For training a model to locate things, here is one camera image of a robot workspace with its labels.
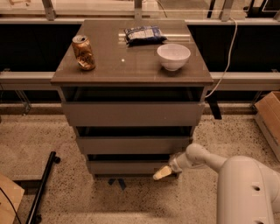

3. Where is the grey drawer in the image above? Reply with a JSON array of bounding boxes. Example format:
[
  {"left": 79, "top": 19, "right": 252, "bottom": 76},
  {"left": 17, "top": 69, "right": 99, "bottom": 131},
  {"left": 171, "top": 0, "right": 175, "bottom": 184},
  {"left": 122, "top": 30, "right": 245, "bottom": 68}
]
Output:
[
  {"left": 87, "top": 154, "right": 170, "bottom": 176},
  {"left": 62, "top": 87, "right": 205, "bottom": 127},
  {"left": 77, "top": 126, "right": 193, "bottom": 154}
]

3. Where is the grey bottom drawer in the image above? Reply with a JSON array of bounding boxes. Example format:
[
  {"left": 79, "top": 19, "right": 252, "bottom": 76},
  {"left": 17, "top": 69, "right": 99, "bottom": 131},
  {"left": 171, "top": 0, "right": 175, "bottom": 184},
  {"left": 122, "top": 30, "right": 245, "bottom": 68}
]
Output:
[{"left": 87, "top": 154, "right": 170, "bottom": 176}]

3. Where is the cardboard box right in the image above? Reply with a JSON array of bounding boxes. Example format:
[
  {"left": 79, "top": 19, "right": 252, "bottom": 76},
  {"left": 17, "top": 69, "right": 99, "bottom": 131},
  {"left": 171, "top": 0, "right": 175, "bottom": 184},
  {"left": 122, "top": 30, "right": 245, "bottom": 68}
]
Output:
[{"left": 255, "top": 91, "right": 280, "bottom": 161}]

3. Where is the grey drawer cabinet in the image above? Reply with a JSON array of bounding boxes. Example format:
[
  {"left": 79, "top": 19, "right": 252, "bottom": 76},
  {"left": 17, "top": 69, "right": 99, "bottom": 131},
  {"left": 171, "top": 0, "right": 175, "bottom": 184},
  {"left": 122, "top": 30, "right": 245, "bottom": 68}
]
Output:
[{"left": 50, "top": 18, "right": 214, "bottom": 180}]

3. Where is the white ceramic bowl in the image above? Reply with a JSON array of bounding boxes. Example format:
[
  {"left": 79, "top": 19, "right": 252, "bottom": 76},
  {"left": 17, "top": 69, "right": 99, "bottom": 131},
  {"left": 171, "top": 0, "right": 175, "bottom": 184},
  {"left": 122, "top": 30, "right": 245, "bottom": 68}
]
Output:
[{"left": 157, "top": 44, "right": 191, "bottom": 71}]

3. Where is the crushed golden soda can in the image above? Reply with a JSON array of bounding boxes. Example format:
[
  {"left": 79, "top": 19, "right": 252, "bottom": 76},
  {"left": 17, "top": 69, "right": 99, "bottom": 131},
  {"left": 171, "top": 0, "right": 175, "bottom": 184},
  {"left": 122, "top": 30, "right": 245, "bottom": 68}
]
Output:
[{"left": 72, "top": 35, "right": 95, "bottom": 71}]

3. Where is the white cable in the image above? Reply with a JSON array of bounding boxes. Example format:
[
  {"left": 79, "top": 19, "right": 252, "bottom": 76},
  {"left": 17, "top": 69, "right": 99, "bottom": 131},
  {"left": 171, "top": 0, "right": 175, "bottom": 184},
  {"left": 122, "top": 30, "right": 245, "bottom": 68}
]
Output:
[{"left": 205, "top": 17, "right": 238, "bottom": 99}]

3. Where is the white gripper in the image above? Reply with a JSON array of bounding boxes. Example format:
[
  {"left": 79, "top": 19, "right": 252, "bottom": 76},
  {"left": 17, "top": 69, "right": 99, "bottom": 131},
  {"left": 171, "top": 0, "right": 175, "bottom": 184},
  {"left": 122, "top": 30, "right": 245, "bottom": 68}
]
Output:
[{"left": 153, "top": 153, "right": 189, "bottom": 180}]

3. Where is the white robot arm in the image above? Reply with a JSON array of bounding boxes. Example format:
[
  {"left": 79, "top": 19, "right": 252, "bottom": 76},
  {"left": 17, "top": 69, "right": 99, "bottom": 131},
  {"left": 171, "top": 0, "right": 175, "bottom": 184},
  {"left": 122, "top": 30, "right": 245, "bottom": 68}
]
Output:
[{"left": 153, "top": 143, "right": 280, "bottom": 224}]

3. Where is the blue white snack bag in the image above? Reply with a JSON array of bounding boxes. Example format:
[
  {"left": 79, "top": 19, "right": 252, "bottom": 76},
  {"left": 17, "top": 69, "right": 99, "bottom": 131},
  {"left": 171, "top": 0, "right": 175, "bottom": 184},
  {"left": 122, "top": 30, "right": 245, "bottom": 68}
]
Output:
[{"left": 124, "top": 25, "right": 167, "bottom": 46}]

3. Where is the black bracket behind cabinet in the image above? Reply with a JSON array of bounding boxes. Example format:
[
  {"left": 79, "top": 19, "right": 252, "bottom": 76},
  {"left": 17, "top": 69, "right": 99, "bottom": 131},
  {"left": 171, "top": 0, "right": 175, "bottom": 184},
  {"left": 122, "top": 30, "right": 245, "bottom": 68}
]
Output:
[{"left": 206, "top": 93, "right": 222, "bottom": 120}]

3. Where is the wooden board left corner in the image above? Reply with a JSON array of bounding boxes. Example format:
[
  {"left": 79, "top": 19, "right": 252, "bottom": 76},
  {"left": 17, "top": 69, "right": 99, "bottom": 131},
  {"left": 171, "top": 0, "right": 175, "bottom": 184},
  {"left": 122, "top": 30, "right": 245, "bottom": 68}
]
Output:
[{"left": 0, "top": 173, "right": 25, "bottom": 224}]

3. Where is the metal guard rail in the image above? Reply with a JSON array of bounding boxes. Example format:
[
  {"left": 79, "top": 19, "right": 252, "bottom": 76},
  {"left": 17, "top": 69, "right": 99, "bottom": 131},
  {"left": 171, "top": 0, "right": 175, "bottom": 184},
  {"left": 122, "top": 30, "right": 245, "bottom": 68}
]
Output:
[{"left": 0, "top": 72, "right": 280, "bottom": 91}]

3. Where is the grey top drawer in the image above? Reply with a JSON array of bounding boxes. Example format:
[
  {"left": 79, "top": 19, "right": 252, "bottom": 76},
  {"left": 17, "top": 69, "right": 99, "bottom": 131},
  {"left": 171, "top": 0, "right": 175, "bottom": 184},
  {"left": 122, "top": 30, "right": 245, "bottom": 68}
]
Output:
[{"left": 62, "top": 87, "right": 205, "bottom": 127}]

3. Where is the grey middle drawer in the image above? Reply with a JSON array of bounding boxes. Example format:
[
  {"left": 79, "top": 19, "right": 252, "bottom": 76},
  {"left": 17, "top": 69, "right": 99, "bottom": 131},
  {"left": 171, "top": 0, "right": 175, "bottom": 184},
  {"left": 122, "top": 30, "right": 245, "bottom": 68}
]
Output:
[{"left": 77, "top": 126, "right": 193, "bottom": 154}]

